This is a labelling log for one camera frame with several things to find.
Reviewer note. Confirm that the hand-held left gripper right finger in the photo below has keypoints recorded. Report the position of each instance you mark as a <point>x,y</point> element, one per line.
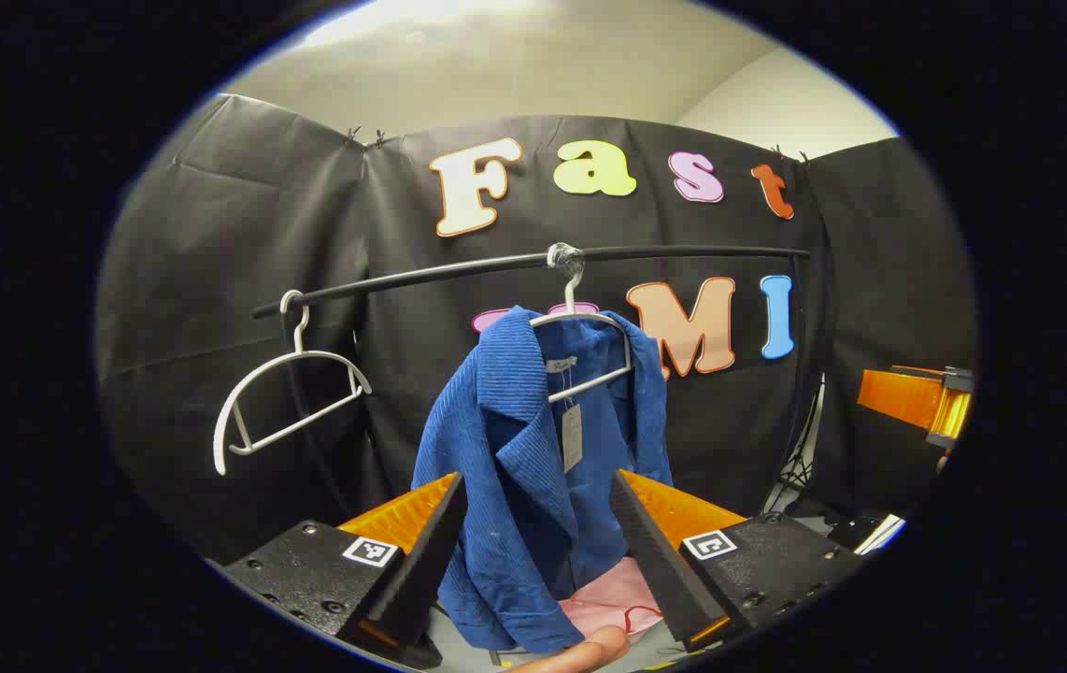
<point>660,561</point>

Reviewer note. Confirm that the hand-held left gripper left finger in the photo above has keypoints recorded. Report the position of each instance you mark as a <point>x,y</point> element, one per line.
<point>421,570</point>

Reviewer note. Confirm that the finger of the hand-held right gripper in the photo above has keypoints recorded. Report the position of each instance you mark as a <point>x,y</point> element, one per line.
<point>907,397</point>

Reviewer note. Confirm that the pink laundry hamper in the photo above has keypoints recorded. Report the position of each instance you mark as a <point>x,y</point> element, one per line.
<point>613,589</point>

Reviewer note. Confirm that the white clothes hanger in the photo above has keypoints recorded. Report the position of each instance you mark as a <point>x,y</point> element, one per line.
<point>570,299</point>
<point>298,336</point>

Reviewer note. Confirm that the black equipment box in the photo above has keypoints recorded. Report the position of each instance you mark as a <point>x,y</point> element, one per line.
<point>851,533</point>

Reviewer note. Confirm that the clear tape wad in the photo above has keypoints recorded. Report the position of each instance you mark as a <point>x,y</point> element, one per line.
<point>565,255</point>

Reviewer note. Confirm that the black backdrop cloth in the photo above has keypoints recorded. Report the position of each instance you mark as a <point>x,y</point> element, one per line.
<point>263,234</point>

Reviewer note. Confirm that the black clothes rail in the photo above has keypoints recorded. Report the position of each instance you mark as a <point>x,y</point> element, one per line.
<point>421,274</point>

